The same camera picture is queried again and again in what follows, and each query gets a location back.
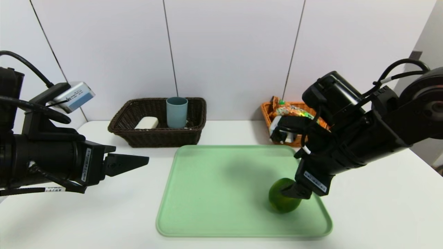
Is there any dark brown wicker basket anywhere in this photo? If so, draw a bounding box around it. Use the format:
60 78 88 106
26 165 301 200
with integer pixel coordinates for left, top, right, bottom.
107 97 207 148

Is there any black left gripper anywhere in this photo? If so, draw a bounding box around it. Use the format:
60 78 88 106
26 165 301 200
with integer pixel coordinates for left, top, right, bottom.
27 134 150 187

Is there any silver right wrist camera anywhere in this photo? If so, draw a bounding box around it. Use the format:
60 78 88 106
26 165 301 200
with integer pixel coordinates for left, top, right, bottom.
269 116 312 145

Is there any orange wicker basket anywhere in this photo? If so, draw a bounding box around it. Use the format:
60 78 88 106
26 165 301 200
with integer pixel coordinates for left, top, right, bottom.
260 101 312 148

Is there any light green plastic tray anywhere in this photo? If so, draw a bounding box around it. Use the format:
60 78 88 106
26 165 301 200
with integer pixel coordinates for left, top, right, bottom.
155 145 333 238

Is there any orange snack bag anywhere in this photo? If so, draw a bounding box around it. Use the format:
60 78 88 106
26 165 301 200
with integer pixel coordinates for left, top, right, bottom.
270 96 329 130

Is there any blue-grey plastic cup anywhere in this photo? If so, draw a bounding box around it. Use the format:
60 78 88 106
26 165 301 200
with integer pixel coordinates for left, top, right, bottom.
166 96 189 129

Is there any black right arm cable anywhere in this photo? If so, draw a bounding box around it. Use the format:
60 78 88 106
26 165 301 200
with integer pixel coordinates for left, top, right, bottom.
363 58 431 99

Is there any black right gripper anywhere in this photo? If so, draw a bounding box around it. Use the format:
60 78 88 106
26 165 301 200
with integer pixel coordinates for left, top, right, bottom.
279 147 351 200

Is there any green lime fruit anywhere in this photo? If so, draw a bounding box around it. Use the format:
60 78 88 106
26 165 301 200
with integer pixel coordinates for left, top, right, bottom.
269 178 302 214

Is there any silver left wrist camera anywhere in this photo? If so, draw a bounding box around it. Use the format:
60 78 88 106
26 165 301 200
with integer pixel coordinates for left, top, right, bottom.
47 81 96 114

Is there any white soap bar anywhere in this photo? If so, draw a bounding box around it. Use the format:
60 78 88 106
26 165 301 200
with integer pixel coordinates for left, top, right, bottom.
134 117 159 130

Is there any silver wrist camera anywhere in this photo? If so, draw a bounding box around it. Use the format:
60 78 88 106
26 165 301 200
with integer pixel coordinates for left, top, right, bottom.
269 116 312 145
47 81 96 114

